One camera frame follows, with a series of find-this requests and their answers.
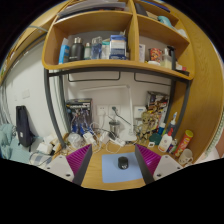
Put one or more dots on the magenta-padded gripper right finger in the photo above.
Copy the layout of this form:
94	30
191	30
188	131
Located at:
166	165

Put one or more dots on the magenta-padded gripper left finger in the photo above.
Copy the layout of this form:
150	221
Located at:
60	165

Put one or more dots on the black computer mouse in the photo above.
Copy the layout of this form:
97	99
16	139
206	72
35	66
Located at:
123	162

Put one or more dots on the light blue mouse pad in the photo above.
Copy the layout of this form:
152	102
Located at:
111	170

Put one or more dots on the white mug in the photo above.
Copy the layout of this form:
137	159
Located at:
185	157

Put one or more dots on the white lotion pump bottle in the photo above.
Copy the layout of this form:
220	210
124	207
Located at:
164	142

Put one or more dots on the white tissue packs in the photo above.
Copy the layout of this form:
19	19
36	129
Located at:
45	146

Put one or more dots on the blue checked bed sheet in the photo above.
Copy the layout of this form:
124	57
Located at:
36	159

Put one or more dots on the small white square clock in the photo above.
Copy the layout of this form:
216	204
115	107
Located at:
151	144

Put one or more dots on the red snack can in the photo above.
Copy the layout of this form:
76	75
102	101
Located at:
184	143

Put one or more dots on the clear lidded plastic cup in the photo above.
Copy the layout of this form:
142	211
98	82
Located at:
74	140

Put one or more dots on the dark green round bowl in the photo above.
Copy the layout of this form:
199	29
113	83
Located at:
155	137

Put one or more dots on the white cube charger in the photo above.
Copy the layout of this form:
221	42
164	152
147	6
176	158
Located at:
88	137

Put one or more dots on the black bottle white nozzle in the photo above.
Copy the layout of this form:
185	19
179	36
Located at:
171	125

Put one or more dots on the tan tree figure model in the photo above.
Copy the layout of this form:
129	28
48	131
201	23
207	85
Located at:
146	125

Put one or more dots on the black hanging bag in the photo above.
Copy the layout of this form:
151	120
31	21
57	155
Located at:
24	128

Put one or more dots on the robot model kit box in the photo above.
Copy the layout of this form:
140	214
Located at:
79	115

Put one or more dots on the white power strip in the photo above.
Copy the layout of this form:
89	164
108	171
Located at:
116	141

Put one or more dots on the teal quilt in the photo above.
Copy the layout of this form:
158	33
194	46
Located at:
7	141

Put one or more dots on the colourful comic print box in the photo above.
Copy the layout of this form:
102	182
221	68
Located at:
160	101

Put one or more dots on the wooden shelf unit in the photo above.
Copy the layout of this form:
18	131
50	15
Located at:
100	65

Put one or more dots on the grey metal desk frame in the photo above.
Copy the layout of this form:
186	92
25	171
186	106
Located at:
50	106

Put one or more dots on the white wall device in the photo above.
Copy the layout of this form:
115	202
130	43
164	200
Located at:
139	111

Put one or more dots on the white wall socket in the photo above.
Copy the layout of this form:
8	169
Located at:
117	111
102	111

